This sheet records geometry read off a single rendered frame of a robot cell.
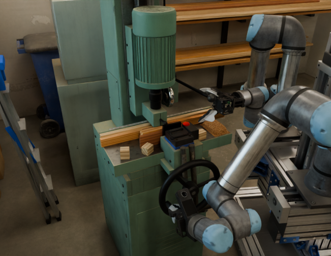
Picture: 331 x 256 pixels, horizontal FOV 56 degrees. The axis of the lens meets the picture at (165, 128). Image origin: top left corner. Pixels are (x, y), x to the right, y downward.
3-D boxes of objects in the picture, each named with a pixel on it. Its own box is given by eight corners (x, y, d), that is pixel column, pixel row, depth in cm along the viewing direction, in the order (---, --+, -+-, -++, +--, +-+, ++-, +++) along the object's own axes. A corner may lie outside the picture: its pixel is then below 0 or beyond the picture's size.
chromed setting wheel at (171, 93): (170, 112, 156) (170, 89, 150) (159, 102, 166) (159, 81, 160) (175, 110, 157) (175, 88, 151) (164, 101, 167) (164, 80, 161)
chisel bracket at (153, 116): (153, 130, 142) (153, 114, 138) (142, 117, 153) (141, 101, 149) (168, 127, 145) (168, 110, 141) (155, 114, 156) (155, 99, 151)
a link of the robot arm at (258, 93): (268, 105, 143) (271, 88, 139) (250, 109, 139) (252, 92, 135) (257, 99, 150) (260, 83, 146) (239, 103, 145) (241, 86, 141)
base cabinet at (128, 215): (134, 293, 173) (126, 198, 137) (104, 222, 218) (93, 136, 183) (202, 262, 190) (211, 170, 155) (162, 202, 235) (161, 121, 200)
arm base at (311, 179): (330, 172, 136) (336, 154, 131) (351, 195, 123) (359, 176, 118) (297, 174, 135) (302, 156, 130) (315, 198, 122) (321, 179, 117)
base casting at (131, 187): (126, 197, 138) (125, 181, 133) (93, 136, 183) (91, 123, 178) (210, 170, 155) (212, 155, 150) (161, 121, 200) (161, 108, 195)
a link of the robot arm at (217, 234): (239, 249, 87) (212, 259, 84) (218, 237, 97) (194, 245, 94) (234, 222, 87) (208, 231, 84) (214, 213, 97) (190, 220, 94)
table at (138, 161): (121, 191, 122) (120, 180, 119) (100, 152, 146) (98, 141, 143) (244, 153, 145) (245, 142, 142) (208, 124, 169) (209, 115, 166)
